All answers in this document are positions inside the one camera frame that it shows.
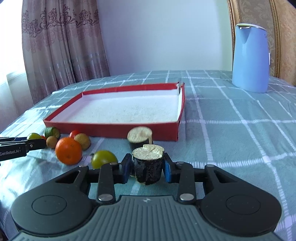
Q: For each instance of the cut green cucumber piece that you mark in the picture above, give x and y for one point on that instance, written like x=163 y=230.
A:
x=52 y=131

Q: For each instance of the large green tomato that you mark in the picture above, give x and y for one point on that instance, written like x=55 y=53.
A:
x=102 y=157

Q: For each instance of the patterned pink curtain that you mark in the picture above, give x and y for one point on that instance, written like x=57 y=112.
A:
x=62 y=45

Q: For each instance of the gold upholstered headboard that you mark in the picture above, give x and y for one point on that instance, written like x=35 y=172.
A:
x=278 y=18

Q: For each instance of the dark cylinder piece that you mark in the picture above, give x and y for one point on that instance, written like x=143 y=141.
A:
x=139 y=136
x=148 y=163

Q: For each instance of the light blue kettle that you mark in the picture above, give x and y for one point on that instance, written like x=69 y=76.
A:
x=251 y=59

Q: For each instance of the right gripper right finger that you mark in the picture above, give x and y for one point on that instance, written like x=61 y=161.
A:
x=181 y=173

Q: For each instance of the green plaid bedsheet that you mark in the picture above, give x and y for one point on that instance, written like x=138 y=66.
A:
x=250 y=135

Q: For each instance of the orange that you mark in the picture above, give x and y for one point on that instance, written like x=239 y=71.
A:
x=68 y=151

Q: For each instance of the red shallow cardboard box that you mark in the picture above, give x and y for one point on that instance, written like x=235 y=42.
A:
x=113 y=112

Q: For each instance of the large yellow-brown fruit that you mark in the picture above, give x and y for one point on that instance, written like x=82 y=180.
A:
x=83 y=140

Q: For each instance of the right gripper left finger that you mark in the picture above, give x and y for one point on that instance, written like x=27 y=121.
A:
x=111 y=174

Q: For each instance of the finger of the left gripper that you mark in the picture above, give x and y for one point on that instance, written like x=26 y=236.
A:
x=13 y=139
x=32 y=144

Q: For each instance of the small brown fruit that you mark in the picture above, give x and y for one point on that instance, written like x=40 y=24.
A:
x=51 y=142

